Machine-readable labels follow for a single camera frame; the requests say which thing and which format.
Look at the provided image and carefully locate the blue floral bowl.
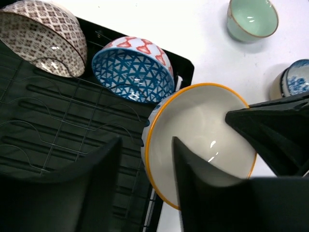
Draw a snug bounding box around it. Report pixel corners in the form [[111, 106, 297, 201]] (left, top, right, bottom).
[[281, 59, 309, 97]]

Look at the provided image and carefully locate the blue triangle patterned bowl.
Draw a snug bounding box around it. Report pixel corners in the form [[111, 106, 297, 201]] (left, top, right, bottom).
[[91, 36, 175, 103]]

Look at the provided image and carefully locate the mint green bowl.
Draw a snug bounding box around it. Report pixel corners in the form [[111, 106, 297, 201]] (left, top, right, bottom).
[[227, 0, 279, 43]]

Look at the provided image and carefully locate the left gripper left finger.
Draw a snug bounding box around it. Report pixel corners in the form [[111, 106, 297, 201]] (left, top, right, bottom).
[[0, 137, 122, 232]]

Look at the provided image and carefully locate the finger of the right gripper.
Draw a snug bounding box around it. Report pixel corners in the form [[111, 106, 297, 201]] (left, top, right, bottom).
[[225, 93, 309, 176]]

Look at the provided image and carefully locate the white bowl orange rim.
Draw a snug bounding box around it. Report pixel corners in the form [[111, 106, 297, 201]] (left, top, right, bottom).
[[140, 83, 257, 209]]

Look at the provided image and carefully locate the brown patterned bowl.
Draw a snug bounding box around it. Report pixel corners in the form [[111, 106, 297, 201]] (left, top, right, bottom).
[[0, 0, 87, 78]]

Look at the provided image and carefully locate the black wire dish rack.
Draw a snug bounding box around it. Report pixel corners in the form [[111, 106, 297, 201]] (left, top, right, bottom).
[[0, 44, 162, 232]]

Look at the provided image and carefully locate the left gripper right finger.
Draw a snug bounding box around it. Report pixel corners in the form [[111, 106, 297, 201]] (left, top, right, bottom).
[[172, 137, 309, 232]]

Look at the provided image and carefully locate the black plastic drain tray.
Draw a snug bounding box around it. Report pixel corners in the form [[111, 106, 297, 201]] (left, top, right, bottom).
[[0, 14, 195, 232]]

